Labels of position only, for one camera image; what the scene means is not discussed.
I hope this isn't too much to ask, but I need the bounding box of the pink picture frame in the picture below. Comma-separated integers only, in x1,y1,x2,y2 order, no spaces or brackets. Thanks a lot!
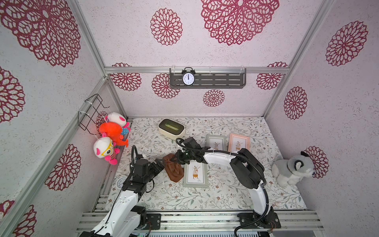
228,133,250,152

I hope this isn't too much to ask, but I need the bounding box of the grey husky plush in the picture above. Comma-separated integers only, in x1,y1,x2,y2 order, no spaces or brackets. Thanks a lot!
271,151,315,188

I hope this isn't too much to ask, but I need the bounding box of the grey wall shelf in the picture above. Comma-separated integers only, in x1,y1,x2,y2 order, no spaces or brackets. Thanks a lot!
169,68,246,89

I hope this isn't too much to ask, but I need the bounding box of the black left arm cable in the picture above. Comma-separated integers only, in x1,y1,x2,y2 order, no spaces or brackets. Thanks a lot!
91,145,156,237

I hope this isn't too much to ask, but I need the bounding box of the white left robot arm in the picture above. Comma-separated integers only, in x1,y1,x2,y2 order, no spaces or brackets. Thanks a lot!
81,159,164,237

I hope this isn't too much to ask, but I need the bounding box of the black wire basket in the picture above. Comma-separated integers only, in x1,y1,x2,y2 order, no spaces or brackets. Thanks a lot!
77,93,109,135

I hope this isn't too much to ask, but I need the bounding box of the cream tissue box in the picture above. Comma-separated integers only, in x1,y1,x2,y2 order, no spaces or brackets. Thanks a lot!
158,118,186,141

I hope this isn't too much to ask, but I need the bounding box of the white alarm clock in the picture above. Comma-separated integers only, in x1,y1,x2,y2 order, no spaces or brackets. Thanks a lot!
116,175,127,190

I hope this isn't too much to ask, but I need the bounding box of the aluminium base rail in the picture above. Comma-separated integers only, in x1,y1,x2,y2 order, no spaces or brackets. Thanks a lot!
75,211,325,237

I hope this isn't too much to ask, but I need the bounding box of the orange plush toy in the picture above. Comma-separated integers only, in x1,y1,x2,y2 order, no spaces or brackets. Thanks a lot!
99,122,129,147

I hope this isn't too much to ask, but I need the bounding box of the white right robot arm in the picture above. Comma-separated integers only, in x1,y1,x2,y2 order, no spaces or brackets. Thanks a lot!
171,137,270,217

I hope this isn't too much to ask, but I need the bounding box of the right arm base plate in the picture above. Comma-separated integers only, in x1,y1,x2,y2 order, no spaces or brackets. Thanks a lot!
237,212,281,229

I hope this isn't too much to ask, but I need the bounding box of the green picture frame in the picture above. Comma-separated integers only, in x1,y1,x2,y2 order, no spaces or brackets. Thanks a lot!
183,161,208,188
206,135,227,151

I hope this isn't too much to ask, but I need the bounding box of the brown cloth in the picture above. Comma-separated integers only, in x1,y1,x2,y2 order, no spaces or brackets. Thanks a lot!
163,154,184,183

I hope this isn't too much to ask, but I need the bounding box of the white pink plush toy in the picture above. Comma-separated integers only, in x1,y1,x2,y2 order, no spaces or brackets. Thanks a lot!
105,112,129,128

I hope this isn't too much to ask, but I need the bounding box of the black alarm clock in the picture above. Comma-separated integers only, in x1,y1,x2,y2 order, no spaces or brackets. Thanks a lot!
182,67,196,86

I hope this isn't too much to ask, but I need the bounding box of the white plush with glasses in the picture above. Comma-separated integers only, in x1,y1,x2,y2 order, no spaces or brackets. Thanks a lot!
93,137,120,165

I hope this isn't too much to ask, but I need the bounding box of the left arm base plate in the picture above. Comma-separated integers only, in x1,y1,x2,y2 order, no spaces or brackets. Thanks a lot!
136,213,161,231

